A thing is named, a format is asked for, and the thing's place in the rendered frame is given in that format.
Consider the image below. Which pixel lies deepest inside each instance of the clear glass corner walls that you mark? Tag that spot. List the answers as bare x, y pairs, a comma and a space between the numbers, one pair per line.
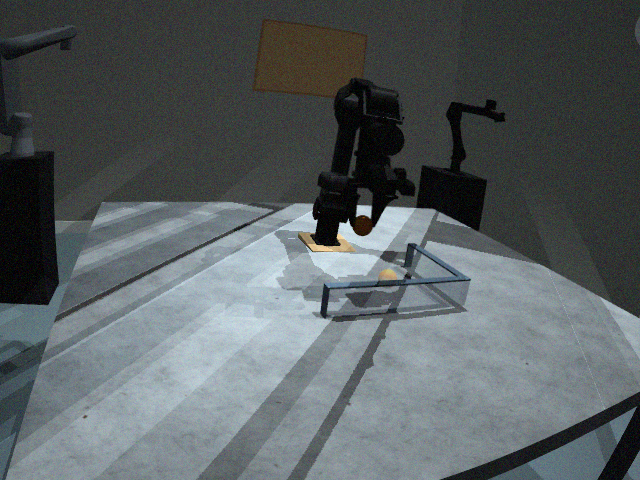
368, 301

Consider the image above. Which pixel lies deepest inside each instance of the dark brown ball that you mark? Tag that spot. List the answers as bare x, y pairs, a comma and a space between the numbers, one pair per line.
363, 225

